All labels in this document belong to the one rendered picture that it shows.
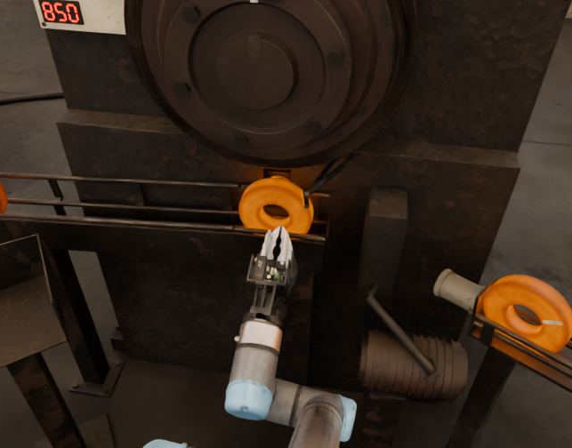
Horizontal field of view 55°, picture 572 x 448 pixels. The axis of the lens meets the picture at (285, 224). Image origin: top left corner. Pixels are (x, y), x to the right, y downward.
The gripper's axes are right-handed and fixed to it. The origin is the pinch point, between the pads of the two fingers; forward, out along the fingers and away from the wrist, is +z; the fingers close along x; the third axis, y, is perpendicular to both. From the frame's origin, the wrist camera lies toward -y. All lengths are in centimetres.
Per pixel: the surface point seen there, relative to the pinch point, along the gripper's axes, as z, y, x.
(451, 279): -2.8, -5.0, -34.3
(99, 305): 8, -81, 69
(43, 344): -27, -6, 43
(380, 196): 10.1, 2.0, -18.8
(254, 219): 5.4, -4.5, 6.6
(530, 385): 1, -79, -74
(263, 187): 8.2, 3.9, 4.6
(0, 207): 3, -8, 66
